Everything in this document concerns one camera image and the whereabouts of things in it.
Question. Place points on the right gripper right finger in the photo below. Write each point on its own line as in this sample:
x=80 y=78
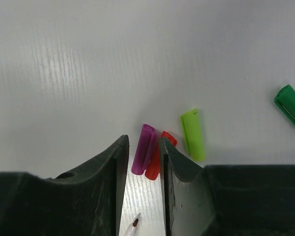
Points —
x=225 y=200

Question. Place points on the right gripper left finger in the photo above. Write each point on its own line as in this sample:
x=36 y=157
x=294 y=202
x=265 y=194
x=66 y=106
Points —
x=84 y=201

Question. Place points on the purple pen cap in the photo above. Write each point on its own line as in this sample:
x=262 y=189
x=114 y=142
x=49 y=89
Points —
x=145 y=149

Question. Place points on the red marker pen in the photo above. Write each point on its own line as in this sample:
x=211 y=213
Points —
x=131 y=229

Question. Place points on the red pen cap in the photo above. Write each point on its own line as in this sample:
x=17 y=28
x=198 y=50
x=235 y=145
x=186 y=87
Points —
x=153 y=168

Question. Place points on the light green pen cap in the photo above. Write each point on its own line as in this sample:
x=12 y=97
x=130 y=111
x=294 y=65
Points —
x=192 y=135

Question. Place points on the dark green pen cap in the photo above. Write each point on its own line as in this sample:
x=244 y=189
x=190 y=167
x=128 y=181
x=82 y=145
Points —
x=285 y=101

